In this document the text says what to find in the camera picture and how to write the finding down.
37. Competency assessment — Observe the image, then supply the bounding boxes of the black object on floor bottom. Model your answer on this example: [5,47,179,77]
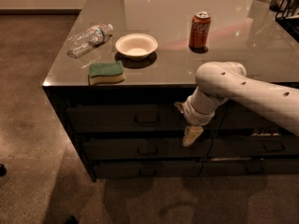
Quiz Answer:
[64,216,78,224]

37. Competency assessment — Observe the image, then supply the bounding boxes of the black object on floor left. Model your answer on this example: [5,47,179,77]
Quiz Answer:
[0,163,7,176]

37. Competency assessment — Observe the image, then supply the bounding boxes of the black object on floor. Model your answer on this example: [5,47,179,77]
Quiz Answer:
[64,216,78,224]
[0,163,7,176]

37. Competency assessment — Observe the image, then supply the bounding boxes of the green yellow sponge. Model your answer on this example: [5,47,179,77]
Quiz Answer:
[88,61,125,86]

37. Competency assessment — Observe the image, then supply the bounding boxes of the white paper bowl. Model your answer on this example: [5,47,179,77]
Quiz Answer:
[115,34,158,61]

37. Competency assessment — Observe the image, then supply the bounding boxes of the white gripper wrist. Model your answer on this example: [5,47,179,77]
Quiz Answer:
[174,88,227,147]

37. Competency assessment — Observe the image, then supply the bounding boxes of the clear plastic water bottle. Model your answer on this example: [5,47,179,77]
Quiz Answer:
[67,23,114,58]

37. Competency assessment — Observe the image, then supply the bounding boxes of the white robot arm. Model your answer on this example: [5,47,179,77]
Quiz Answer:
[175,62,299,147]

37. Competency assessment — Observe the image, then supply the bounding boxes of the dark drawer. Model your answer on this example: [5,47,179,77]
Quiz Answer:
[65,102,228,133]
[82,137,212,160]
[93,161,202,179]
[208,135,299,158]
[200,160,299,176]
[221,104,277,129]

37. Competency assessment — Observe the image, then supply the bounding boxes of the black wire rack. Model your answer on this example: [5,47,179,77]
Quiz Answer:
[269,0,299,42]

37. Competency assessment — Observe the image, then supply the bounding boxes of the red cola can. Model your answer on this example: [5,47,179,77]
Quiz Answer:
[189,11,211,52]

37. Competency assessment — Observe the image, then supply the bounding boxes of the dark drawer cabinet counter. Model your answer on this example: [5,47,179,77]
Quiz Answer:
[43,0,298,180]

